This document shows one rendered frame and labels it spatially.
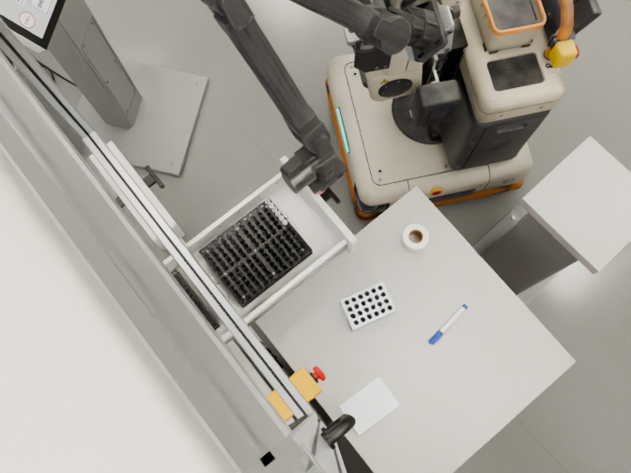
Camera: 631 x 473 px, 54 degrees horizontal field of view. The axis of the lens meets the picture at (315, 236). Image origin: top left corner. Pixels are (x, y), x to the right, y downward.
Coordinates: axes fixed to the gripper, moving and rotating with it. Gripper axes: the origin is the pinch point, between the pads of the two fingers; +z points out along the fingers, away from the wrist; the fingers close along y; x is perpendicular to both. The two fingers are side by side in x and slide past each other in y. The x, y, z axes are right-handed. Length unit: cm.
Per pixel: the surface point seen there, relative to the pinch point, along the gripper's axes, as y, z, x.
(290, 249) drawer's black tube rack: 16.9, 2.7, 7.3
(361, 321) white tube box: 14.2, 10.3, 32.0
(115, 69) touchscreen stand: 18, 55, -100
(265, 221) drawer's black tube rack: 17.6, -0.3, -1.7
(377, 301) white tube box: 7.6, 10.3, 31.0
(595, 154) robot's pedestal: -67, 15, 38
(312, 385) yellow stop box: 34, -1, 37
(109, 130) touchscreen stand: 34, 85, -99
